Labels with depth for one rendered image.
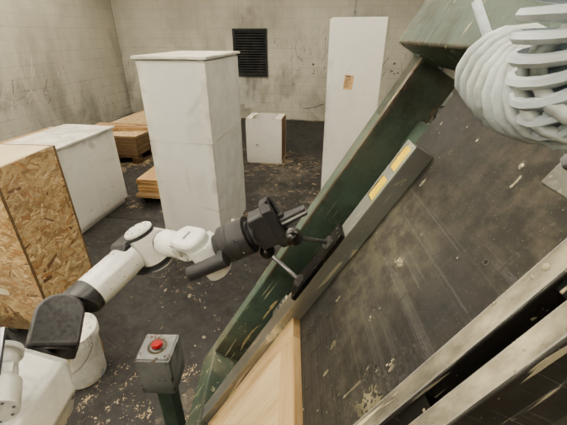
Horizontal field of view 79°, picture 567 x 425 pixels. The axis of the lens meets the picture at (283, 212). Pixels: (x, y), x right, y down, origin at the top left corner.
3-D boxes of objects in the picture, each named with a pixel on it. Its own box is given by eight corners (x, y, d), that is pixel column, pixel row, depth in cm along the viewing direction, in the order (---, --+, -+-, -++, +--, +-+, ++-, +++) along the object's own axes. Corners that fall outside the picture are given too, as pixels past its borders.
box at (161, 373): (154, 366, 134) (146, 332, 126) (186, 367, 134) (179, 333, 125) (143, 395, 123) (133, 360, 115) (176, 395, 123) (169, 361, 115)
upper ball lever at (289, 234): (323, 243, 77) (277, 236, 68) (332, 230, 75) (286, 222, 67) (332, 255, 74) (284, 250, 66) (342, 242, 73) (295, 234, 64)
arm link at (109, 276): (153, 255, 107) (96, 311, 91) (129, 222, 101) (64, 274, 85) (178, 255, 101) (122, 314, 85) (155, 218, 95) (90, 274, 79)
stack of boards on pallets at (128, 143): (155, 126, 793) (152, 105, 772) (197, 128, 778) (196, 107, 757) (83, 160, 578) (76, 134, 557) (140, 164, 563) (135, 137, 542)
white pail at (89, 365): (82, 347, 234) (61, 294, 213) (122, 354, 230) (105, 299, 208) (45, 390, 207) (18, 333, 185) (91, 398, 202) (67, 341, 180)
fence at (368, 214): (216, 409, 105) (204, 405, 104) (423, 148, 67) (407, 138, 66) (213, 425, 101) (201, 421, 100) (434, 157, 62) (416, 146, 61)
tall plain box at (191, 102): (200, 209, 419) (180, 51, 339) (248, 212, 410) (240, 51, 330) (166, 250, 341) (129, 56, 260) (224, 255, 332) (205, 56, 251)
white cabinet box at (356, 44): (323, 180, 503) (332, 18, 409) (364, 182, 495) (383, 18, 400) (320, 196, 450) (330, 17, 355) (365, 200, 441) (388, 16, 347)
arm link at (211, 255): (249, 246, 86) (211, 262, 88) (226, 215, 80) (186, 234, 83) (247, 279, 76) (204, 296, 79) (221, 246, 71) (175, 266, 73)
